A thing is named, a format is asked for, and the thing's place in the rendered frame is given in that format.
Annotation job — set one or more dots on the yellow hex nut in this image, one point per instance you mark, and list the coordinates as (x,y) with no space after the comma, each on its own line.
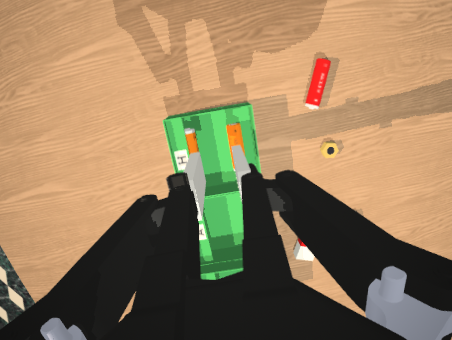
(329,149)

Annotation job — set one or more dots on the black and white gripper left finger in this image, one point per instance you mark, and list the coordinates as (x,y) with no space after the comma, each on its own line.
(95,292)

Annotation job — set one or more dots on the orange aa battery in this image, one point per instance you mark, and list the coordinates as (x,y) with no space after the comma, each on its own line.
(191,140)
(234,137)

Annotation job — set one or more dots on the green three-compartment bin rack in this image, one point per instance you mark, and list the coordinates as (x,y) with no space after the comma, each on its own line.
(221,228)

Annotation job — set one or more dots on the red and white eraser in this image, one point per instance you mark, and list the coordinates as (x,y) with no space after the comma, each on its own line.
(301,252)

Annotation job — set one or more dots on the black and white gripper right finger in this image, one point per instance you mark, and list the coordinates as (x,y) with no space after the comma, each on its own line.
(403,288)

